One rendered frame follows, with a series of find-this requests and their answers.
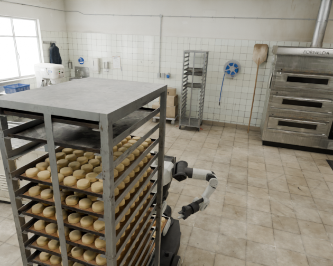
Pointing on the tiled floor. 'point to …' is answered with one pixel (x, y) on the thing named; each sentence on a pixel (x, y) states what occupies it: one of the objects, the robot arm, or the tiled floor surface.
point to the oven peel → (259, 52)
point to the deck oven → (305, 100)
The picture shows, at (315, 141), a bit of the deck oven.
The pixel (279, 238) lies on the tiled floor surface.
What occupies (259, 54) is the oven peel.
